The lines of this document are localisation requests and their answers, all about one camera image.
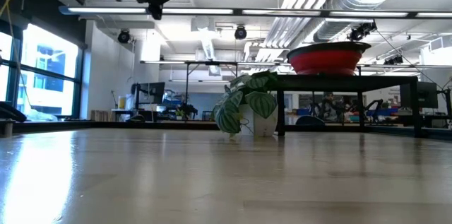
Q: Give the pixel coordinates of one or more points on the black monitor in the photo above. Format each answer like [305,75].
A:
[152,91]
[425,95]

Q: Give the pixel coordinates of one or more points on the window with dark frame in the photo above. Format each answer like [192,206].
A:
[49,58]

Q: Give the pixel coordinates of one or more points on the black ceiling spotlight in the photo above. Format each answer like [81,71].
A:
[393,59]
[361,30]
[241,32]
[123,36]

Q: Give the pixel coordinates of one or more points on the light wooden crate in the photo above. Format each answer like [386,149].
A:
[100,115]

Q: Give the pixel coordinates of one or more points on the yellow container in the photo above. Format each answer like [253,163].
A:
[121,102]

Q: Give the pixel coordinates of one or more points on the person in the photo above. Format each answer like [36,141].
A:
[330,105]

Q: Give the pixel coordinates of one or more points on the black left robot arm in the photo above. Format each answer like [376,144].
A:
[12,111]

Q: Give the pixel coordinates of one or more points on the green artificial potted plant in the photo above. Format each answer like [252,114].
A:
[261,104]

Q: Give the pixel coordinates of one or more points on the black metal gantry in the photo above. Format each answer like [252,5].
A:
[212,63]

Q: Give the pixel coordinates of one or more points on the black perforated metal shelf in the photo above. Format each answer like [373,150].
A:
[346,83]

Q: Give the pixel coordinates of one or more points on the red grey collapsible bowl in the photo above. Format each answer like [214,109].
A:
[326,61]

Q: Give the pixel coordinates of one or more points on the dark office chair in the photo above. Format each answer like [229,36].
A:
[309,121]

